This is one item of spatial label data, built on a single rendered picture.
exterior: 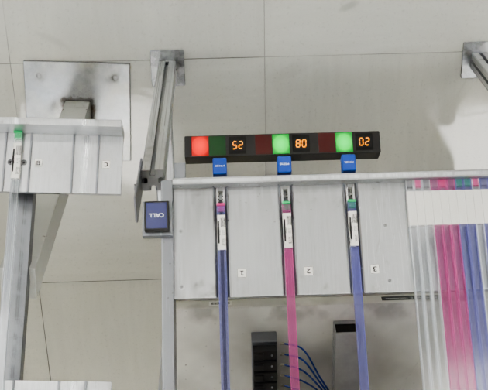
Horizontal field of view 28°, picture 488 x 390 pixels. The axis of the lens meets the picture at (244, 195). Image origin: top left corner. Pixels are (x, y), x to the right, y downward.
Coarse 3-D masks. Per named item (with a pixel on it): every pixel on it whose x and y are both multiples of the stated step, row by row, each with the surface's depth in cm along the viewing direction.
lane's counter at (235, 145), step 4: (240, 136) 169; (244, 136) 169; (232, 140) 169; (236, 140) 169; (240, 140) 169; (244, 140) 169; (232, 144) 168; (236, 144) 168; (240, 144) 168; (244, 144) 168; (232, 148) 168; (236, 148) 168; (240, 148) 168; (244, 148) 168; (232, 152) 168; (236, 152) 168; (240, 152) 168; (244, 152) 168
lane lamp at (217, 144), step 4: (212, 136) 169; (216, 136) 169; (220, 136) 169; (224, 136) 169; (212, 140) 169; (216, 140) 169; (220, 140) 169; (224, 140) 169; (212, 144) 168; (216, 144) 168; (220, 144) 168; (224, 144) 168; (212, 148) 168; (216, 148) 168; (220, 148) 168; (224, 148) 168; (212, 152) 168; (216, 152) 168; (220, 152) 168; (224, 152) 168
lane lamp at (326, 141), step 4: (320, 136) 169; (324, 136) 169; (328, 136) 169; (332, 136) 169; (320, 140) 169; (324, 140) 169; (328, 140) 169; (332, 140) 169; (320, 144) 168; (324, 144) 168; (328, 144) 168; (332, 144) 168; (320, 148) 168; (324, 148) 168; (328, 148) 168; (332, 148) 168
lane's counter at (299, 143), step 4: (292, 136) 169; (296, 136) 169; (300, 136) 169; (304, 136) 169; (308, 136) 169; (292, 140) 169; (296, 140) 169; (300, 140) 169; (304, 140) 169; (308, 140) 169; (296, 144) 168; (300, 144) 168; (304, 144) 168; (308, 144) 168; (296, 148) 168; (300, 148) 168; (304, 148) 168; (308, 148) 168
